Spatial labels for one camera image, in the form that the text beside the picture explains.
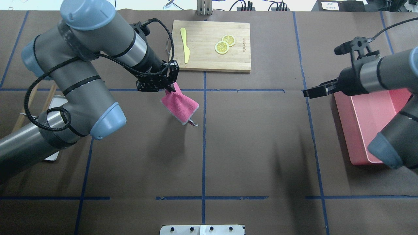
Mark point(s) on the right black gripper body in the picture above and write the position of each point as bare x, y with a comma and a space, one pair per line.
348, 79

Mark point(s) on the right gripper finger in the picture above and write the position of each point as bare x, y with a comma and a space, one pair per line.
324, 87
312, 95

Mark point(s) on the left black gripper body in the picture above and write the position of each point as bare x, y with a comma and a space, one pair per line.
152, 63

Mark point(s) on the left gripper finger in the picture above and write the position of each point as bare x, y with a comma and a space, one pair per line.
170, 88

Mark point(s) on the pink cleaning cloth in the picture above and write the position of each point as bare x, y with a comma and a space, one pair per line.
180, 106

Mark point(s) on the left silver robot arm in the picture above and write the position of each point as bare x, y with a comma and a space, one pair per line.
89, 29

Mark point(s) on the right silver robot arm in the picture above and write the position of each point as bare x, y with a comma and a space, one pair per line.
396, 144

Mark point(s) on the pink plastic bin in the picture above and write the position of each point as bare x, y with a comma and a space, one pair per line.
363, 116

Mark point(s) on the yellow plastic knife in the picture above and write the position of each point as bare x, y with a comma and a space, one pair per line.
183, 33

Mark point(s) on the wooden cutting board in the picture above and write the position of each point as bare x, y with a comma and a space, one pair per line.
201, 39

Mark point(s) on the lemon slice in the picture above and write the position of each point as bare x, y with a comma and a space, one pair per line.
229, 39
221, 47

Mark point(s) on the black power box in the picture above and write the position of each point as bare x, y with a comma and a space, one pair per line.
338, 6

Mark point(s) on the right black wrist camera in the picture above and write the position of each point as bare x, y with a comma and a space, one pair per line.
359, 46

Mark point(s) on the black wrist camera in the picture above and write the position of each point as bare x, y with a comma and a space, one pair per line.
359, 46
141, 28

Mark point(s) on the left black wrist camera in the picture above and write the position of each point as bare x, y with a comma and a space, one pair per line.
141, 28

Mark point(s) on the aluminium frame post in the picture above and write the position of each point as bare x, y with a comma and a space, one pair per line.
204, 7

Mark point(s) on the white metal base plate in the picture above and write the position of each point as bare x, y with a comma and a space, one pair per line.
226, 229

